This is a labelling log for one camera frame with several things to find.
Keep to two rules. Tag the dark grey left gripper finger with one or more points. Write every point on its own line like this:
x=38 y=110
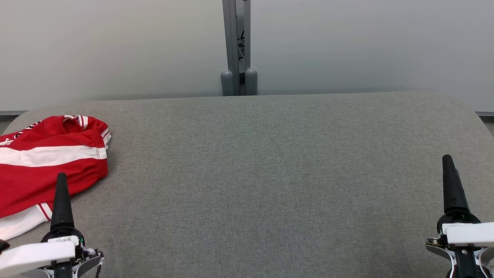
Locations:
x=61 y=208

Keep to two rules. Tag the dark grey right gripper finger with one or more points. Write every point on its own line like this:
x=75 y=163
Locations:
x=452 y=189

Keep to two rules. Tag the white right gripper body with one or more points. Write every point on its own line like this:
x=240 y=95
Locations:
x=471 y=233

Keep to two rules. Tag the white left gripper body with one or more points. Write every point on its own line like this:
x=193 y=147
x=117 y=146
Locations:
x=31 y=255

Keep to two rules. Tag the red white basketball jersey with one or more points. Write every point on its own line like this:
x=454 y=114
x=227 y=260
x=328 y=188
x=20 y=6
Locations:
x=58 y=124

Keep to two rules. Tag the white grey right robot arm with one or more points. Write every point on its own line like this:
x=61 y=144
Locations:
x=465 y=262

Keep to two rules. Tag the grey fabric sofa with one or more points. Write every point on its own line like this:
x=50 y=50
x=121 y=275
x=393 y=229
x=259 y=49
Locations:
x=270 y=173

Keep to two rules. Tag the grey cylindrical post foot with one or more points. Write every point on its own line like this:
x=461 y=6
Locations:
x=227 y=83
x=251 y=82

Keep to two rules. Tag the grey metal partition post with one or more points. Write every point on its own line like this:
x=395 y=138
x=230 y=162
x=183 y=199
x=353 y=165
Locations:
x=231 y=38

